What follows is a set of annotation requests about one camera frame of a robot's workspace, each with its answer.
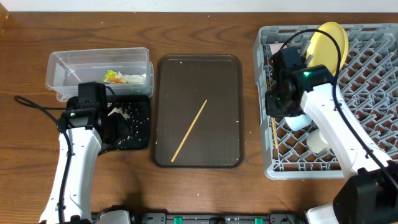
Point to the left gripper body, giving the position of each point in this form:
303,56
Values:
119,129

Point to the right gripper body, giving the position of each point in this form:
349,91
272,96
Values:
272,106

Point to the rice food waste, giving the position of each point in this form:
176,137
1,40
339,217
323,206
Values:
133,118

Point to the wooden chopstick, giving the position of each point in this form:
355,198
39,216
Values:
274,133
188,131

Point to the blue bowl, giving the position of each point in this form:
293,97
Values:
297,123

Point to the white paper cup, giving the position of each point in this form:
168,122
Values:
316,142

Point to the yellow plate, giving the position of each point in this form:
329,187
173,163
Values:
323,50

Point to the pink bowl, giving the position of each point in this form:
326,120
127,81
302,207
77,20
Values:
274,48

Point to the green snack wrapper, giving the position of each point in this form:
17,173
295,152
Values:
113,77

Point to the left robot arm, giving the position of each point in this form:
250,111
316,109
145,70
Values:
86,131

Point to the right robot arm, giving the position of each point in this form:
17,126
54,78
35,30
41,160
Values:
369,194

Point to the grey dishwasher rack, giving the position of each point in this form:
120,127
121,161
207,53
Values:
368,83

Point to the black plastic bin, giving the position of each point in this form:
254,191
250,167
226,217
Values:
76,117

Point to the clear plastic bin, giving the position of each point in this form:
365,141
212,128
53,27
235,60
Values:
67,69

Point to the brown serving tray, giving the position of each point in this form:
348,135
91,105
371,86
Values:
184,82

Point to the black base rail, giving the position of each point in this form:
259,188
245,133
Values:
165,217

